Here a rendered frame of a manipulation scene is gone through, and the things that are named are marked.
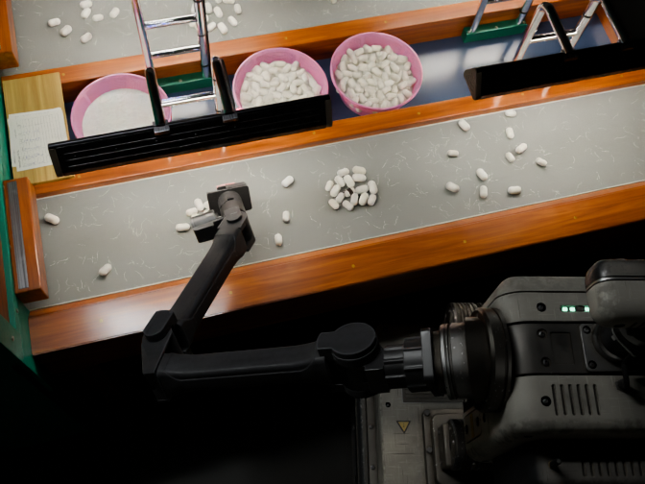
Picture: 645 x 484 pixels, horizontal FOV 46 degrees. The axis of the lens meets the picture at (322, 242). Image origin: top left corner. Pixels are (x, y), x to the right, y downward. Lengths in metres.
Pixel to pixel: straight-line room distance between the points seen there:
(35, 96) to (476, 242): 1.23
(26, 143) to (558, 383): 1.48
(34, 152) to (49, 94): 0.18
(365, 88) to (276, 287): 0.67
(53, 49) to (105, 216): 0.55
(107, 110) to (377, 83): 0.76
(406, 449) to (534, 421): 0.98
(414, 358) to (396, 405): 0.93
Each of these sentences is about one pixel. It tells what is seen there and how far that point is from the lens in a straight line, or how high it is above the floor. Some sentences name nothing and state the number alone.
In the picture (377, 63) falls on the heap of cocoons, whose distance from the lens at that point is 2.29.
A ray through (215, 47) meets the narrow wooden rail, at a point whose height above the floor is 0.77.
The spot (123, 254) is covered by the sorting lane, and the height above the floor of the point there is 0.74.
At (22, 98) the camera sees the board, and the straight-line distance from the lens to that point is 2.21.
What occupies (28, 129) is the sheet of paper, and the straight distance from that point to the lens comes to 2.15.
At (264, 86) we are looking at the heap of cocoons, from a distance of 2.20.
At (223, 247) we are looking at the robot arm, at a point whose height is 1.05.
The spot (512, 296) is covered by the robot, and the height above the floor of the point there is 1.45.
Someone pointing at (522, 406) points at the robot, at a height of 1.44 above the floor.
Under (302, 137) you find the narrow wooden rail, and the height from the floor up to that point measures 0.76.
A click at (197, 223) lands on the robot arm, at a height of 0.95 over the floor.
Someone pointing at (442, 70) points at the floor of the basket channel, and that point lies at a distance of 2.37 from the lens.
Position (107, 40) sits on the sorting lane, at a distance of 2.32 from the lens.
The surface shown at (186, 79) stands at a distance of 2.25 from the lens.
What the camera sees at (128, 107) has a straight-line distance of 2.18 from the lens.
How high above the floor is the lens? 2.53
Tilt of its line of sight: 66 degrees down
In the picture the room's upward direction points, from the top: 10 degrees clockwise
